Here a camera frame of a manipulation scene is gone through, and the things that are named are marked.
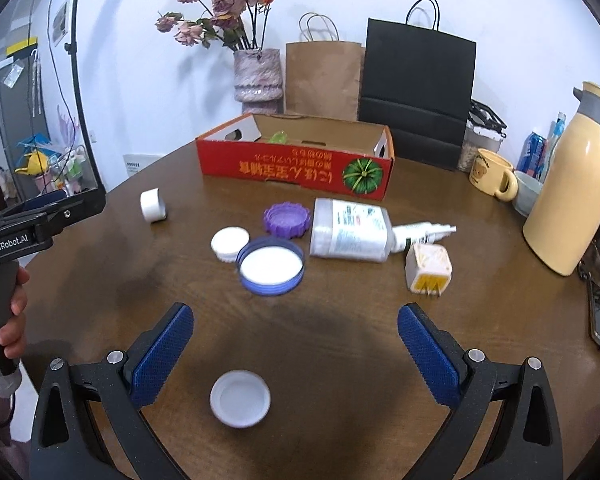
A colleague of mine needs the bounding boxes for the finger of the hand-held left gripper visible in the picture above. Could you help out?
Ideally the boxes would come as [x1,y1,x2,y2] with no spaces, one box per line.
[32,187,107,241]

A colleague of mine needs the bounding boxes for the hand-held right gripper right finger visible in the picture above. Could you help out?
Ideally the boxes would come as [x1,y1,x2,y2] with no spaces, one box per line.
[397,302,565,480]

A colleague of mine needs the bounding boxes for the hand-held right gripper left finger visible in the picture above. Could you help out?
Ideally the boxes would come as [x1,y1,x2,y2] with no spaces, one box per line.
[30,302,196,480]

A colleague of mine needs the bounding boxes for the small white cap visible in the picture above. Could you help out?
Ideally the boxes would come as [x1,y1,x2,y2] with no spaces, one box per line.
[140,188,168,224]

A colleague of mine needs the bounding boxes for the white smooth lid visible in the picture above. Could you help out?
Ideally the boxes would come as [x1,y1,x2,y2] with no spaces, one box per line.
[209,369,272,429]

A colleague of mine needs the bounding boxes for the white power adapter plug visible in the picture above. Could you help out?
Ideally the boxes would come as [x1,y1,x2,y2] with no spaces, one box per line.
[405,242,453,297]

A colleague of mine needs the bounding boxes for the white ribbed lid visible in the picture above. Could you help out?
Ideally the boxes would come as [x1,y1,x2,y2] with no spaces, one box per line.
[210,227,251,262]

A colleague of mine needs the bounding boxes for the large blue lid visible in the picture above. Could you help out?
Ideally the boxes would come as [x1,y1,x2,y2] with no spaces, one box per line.
[235,237,306,297]

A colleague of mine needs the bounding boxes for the red cardboard box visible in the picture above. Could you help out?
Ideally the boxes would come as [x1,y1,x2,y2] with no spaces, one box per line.
[196,112,396,202]

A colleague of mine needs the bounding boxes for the person's left hand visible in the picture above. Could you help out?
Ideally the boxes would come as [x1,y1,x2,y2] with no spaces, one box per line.
[0,265,30,361]

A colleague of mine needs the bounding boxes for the white spray bottle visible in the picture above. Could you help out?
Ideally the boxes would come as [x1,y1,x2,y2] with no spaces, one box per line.
[391,223,458,253]

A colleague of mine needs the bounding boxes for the grey refrigerator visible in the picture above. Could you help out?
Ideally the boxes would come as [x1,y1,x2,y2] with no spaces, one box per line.
[0,50,51,201]

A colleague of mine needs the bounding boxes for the black light stand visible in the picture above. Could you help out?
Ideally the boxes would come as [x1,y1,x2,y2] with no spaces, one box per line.
[35,0,107,193]

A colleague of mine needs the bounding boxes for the purple ribbed lid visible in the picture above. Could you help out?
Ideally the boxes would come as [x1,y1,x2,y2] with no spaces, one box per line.
[263,201,312,239]

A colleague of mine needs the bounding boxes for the grey ceramic bowl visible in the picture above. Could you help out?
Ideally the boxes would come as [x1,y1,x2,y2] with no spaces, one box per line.
[511,170,546,218]

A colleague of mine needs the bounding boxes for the yellow bear mug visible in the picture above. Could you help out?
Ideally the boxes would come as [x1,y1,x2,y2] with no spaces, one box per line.
[468,148,519,202]

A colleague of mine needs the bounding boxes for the clear clip-lid food container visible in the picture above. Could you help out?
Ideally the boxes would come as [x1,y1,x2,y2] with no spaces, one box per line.
[456,99,508,173]

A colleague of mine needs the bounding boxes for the cream thermos jug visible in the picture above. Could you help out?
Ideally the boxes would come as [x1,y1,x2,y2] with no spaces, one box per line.
[522,81,600,277]

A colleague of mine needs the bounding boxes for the pink knitted vase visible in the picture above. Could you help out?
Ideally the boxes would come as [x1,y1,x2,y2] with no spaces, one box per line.
[233,48,285,115]

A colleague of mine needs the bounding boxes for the blue drink can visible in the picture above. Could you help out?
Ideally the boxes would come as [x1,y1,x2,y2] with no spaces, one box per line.
[516,131,548,177]

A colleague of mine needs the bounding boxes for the dried pink roses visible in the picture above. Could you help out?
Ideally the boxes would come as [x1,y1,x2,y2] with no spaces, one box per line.
[155,0,276,53]

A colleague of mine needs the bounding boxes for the blue-capped plastic bottle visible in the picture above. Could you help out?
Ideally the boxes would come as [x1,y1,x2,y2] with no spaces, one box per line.
[540,111,567,183]

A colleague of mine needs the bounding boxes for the black paper bag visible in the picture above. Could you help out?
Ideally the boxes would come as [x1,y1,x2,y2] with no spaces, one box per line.
[357,0,478,172]

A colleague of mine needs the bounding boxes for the brown paper bag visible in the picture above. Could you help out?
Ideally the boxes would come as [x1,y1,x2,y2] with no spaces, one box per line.
[284,12,366,122]

